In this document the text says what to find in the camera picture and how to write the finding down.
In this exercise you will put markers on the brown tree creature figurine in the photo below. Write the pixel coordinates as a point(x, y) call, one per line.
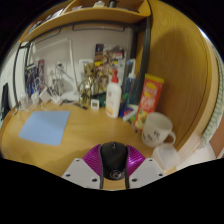
point(91, 81)

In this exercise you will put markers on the white lotion bottle red pump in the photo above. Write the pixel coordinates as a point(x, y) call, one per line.
point(113, 100)

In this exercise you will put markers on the blue packet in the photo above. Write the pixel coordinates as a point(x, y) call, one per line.
point(126, 110)

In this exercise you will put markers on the blue model kit box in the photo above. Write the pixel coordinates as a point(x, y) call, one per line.
point(33, 78)

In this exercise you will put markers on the white marker pen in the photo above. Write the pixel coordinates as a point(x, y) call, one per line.
point(130, 116)

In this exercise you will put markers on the white desk lamp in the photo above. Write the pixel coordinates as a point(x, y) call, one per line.
point(71, 63)

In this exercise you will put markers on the black computer mouse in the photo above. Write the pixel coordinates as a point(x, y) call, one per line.
point(114, 160)

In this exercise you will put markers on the colourful printed box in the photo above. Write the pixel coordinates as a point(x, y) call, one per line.
point(108, 53)

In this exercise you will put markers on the wooden shelf unit grey frame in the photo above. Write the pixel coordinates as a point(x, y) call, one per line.
point(93, 15)

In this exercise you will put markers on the green striped cloth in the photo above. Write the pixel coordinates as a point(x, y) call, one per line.
point(215, 116)

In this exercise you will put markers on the white power strip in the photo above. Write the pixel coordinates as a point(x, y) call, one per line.
point(57, 99)

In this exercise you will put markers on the clear plastic food container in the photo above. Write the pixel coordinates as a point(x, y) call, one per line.
point(166, 156)

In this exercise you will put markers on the clear plastic cup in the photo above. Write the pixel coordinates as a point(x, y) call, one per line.
point(24, 101)

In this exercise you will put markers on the large white power adapter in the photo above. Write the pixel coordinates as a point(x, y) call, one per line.
point(44, 95)

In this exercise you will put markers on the red and yellow chips can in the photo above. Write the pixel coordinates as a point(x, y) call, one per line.
point(150, 100)

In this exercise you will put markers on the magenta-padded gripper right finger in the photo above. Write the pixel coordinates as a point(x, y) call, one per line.
point(146, 171)

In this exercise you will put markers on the blue spray bottle white nozzle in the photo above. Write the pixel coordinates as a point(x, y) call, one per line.
point(131, 86)

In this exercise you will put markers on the white mug with black print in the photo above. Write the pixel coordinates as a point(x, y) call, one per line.
point(156, 130)

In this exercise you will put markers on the black bag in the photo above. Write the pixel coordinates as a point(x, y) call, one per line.
point(5, 100)

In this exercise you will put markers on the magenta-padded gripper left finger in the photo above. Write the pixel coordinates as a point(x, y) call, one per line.
point(78, 171)

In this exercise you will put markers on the small white desk clock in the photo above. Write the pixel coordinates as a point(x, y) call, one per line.
point(95, 104)

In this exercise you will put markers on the light blue mouse pad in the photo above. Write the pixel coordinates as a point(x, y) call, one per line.
point(45, 128)

